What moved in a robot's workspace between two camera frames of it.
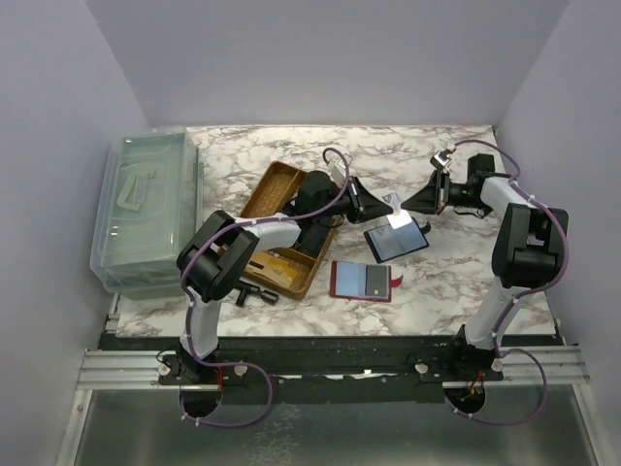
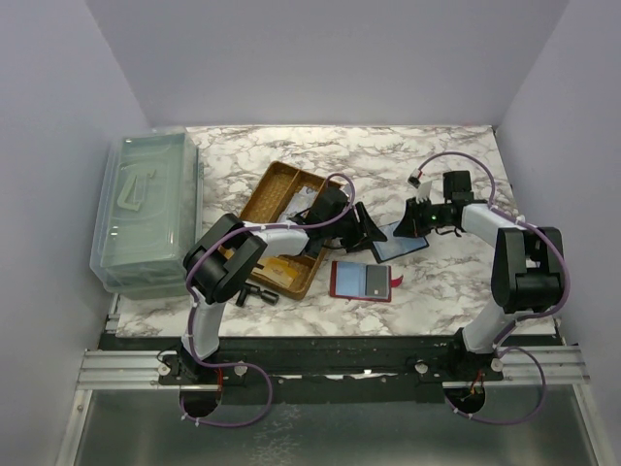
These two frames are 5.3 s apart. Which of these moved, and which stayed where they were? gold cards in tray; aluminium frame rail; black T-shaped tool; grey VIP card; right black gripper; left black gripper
Moved: right black gripper; left black gripper
Stayed: gold cards in tray; grey VIP card; aluminium frame rail; black T-shaped tool
